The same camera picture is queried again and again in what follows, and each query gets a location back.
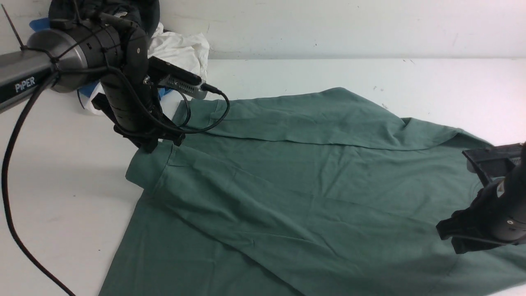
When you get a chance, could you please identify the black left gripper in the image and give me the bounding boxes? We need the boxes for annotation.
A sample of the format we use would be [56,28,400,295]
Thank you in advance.
[93,74,185,153]

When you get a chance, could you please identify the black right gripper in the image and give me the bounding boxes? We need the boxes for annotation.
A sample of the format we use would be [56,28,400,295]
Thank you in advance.
[436,180,525,254]

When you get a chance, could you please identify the green long sleeve shirt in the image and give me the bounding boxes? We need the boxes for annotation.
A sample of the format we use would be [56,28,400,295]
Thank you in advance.
[99,88,525,296]

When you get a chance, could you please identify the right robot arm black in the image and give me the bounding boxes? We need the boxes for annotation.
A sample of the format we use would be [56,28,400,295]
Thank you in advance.
[436,143,526,254]

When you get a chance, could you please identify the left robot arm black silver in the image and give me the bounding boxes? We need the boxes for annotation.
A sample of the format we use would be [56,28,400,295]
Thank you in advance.
[0,15,185,153]

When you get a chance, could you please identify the blue crumpled garment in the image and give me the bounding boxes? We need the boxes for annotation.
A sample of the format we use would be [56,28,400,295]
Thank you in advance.
[29,17,172,97]

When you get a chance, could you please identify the white crumpled garment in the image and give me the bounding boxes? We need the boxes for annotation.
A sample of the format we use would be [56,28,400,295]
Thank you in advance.
[79,22,210,116]

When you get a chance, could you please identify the black crumpled garment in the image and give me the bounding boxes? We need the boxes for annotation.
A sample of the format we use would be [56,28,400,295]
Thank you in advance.
[48,0,160,38]

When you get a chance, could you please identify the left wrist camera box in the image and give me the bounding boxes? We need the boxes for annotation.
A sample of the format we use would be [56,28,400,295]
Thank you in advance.
[148,56,208,99]

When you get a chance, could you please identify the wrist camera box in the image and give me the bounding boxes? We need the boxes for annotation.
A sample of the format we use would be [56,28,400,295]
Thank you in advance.
[462,143,525,187]
[148,56,208,99]

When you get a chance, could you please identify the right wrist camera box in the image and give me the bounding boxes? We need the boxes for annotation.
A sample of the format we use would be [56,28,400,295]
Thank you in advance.
[462,143,525,187]

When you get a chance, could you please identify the black left camera cable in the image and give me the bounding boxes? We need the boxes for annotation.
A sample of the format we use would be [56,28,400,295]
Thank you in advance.
[1,66,231,296]

